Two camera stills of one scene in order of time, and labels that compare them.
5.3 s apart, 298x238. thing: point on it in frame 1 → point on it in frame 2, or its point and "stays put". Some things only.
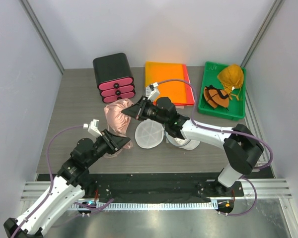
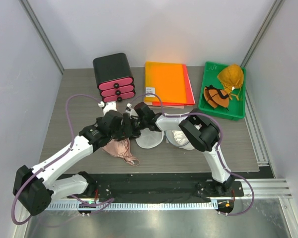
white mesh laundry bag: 151,134 stays put
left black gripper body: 104,145 → 122,130
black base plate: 160,185 stays put
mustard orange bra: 232,78 stays put
